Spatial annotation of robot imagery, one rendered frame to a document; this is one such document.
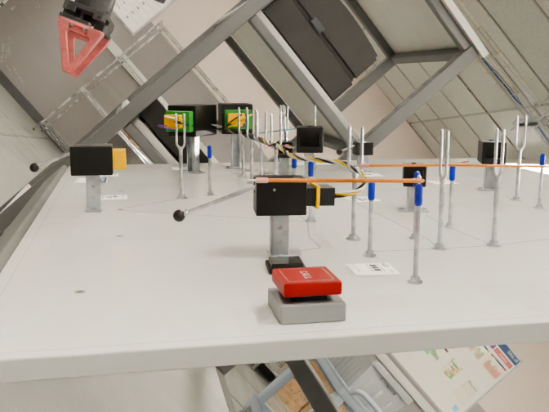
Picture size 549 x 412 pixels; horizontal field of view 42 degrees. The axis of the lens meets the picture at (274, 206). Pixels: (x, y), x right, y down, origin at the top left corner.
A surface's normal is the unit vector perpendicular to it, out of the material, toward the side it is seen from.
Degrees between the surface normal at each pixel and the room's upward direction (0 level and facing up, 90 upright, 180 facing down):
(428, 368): 90
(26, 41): 90
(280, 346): 90
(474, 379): 90
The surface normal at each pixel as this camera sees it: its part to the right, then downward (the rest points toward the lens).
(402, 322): 0.00, -0.98
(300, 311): 0.20, 0.18
